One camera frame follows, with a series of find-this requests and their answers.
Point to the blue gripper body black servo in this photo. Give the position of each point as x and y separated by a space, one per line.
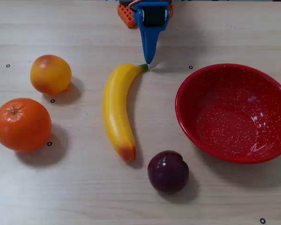
153 17

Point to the blue smooth gripper finger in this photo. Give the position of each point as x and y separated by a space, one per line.
150 44

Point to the yellow plastic banana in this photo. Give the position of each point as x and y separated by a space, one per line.
114 110

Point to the red speckled enamel bowl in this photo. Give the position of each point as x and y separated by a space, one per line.
231 117

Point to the yellow red plastic peach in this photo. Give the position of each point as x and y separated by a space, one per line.
50 74

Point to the dark purple plastic plum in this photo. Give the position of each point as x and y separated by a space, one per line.
167 172

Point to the orange plastic orange fruit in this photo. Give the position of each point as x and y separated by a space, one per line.
22 125

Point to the orange robot base plate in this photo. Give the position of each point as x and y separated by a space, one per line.
126 17

